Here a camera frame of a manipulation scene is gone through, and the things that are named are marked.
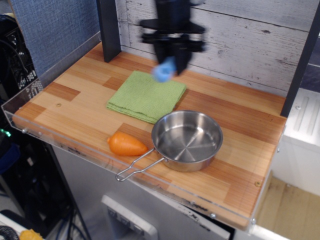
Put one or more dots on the black vertical post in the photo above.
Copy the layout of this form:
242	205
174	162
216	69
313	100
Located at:
302	64
109	29

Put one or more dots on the blue and grey spoon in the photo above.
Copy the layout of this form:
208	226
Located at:
164	72

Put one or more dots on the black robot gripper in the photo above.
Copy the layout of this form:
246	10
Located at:
173	25

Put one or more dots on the white ridged appliance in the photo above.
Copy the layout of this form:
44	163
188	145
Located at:
297	158

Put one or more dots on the clear acrylic table guard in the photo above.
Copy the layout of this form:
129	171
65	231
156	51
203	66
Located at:
71	113

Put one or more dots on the black vertical post left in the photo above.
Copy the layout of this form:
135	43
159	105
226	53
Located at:
109	29

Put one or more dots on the black perforated computer case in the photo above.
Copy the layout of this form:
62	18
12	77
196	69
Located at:
17	70

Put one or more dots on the black vertical post right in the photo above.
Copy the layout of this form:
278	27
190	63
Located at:
302	64

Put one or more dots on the blue fabric partition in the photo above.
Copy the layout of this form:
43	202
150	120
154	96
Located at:
57	32

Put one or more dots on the stainless steel pan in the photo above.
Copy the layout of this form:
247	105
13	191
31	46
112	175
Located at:
187	141

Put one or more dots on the orange toy carrot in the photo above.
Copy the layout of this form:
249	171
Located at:
123	144

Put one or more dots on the yellow object bottom left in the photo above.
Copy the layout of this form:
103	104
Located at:
30	234

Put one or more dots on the green folded cloth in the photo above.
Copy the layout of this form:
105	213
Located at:
143	98

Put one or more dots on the silver panel with buttons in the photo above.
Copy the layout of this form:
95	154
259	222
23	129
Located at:
125	224

